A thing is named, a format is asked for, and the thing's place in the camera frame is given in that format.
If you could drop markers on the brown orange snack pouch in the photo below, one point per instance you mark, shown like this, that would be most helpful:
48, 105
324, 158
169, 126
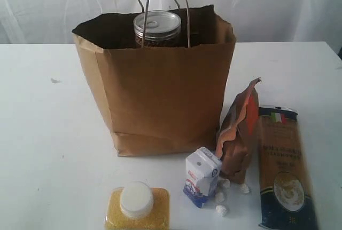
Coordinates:
238, 134

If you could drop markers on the yellow millet bottle white cap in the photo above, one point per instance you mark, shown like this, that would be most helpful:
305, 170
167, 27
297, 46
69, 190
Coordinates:
138, 206

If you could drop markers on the clear can with pull-tab lid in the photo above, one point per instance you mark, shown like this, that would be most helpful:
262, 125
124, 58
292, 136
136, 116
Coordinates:
163, 29

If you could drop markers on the white candy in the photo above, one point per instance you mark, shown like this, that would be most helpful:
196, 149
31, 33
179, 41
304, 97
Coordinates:
221, 210
220, 197
244, 188
225, 183

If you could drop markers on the white blue milk carton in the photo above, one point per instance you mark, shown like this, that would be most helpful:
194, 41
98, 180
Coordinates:
202, 173

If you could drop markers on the spaghetti package dark blue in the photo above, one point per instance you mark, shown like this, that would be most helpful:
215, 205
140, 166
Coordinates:
285, 189

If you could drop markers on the brown paper shopping bag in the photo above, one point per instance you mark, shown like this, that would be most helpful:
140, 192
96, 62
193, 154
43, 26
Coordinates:
158, 100

